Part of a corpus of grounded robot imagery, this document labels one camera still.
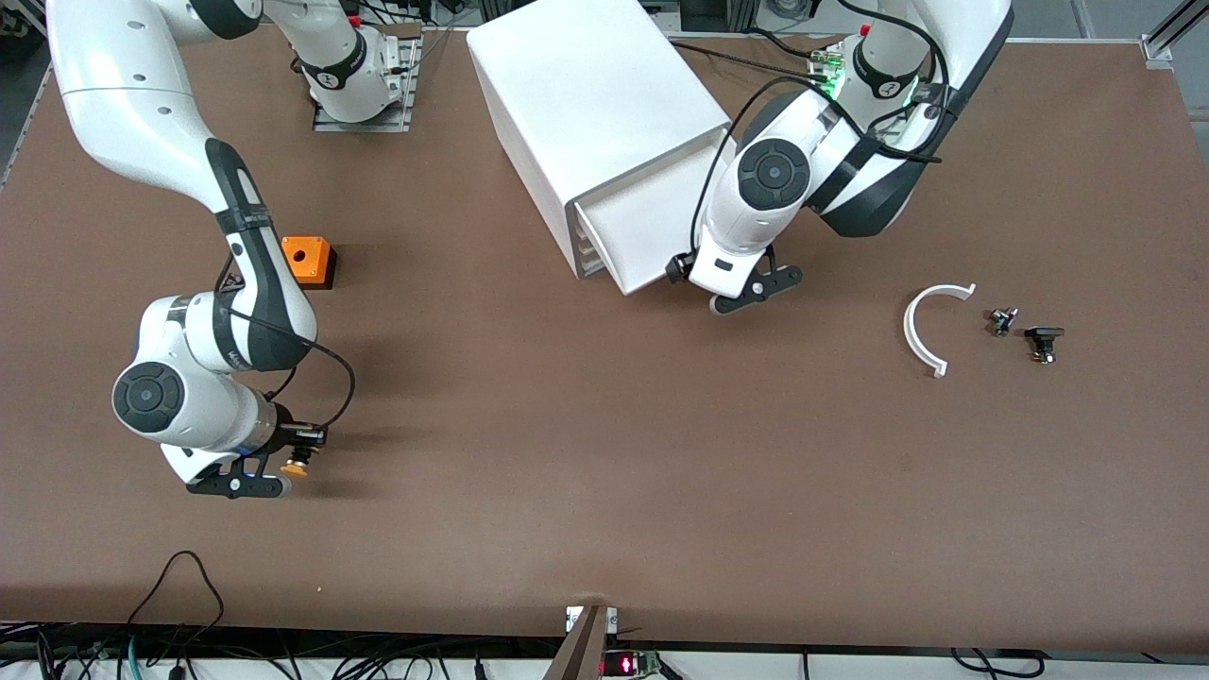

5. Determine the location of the white drawer with button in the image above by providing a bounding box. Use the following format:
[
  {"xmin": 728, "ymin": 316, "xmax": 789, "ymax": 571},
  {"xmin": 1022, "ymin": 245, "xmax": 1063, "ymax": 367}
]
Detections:
[{"xmin": 572, "ymin": 130, "xmax": 739, "ymax": 298}]

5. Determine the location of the white drawer cabinet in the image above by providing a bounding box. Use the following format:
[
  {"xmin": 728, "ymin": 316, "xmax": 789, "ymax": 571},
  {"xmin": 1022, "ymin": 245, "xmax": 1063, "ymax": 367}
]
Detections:
[{"xmin": 466, "ymin": 0, "xmax": 738, "ymax": 281}]

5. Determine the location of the orange box with hole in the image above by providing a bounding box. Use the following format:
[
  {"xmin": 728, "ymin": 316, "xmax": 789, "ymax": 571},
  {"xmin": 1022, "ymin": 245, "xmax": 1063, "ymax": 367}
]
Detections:
[{"xmin": 281, "ymin": 235, "xmax": 337, "ymax": 291}]

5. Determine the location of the white curved plastic arc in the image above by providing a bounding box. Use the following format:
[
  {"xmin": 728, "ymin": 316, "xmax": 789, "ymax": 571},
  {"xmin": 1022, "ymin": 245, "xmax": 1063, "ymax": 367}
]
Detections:
[{"xmin": 903, "ymin": 282, "xmax": 978, "ymax": 379}]

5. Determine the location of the board with red LED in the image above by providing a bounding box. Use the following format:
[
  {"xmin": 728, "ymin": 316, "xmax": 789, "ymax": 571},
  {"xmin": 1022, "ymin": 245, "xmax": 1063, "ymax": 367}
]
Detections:
[{"xmin": 600, "ymin": 649, "xmax": 664, "ymax": 680}]

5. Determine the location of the black looped table-edge cable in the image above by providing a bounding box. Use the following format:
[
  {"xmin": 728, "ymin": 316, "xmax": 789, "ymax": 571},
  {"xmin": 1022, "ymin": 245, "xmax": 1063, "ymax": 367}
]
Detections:
[{"xmin": 126, "ymin": 550, "xmax": 227, "ymax": 655}]

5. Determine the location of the black cable behind cabinet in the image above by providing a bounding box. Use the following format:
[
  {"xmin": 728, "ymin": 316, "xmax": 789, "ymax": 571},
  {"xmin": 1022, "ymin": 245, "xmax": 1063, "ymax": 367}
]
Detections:
[{"xmin": 666, "ymin": 26, "xmax": 843, "ymax": 84}]

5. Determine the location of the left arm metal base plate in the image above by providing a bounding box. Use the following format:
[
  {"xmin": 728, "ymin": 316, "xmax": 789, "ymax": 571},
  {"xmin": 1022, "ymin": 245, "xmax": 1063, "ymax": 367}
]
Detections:
[{"xmin": 809, "ymin": 38, "xmax": 851, "ymax": 86}]

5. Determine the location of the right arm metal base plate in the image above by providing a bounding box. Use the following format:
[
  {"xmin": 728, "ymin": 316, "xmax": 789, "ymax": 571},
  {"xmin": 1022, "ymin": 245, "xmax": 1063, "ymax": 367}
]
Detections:
[{"xmin": 312, "ymin": 23, "xmax": 422, "ymax": 134}]

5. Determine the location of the small black switch part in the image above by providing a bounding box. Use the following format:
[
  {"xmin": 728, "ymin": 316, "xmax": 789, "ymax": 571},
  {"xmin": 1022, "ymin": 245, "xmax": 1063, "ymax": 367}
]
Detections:
[{"xmin": 1025, "ymin": 325, "xmax": 1066, "ymax": 366}]

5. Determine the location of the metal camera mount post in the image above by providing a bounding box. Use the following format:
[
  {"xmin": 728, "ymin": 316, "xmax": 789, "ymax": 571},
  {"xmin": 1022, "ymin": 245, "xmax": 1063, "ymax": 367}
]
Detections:
[{"xmin": 542, "ymin": 604, "xmax": 621, "ymax": 680}]

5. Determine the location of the aluminium frame corner profile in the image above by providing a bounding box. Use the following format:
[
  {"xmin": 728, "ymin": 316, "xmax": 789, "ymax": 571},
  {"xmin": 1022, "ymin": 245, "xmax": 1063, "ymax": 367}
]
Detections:
[
  {"xmin": 0, "ymin": 0, "xmax": 48, "ymax": 39},
  {"xmin": 1140, "ymin": 0, "xmax": 1209, "ymax": 63}
]

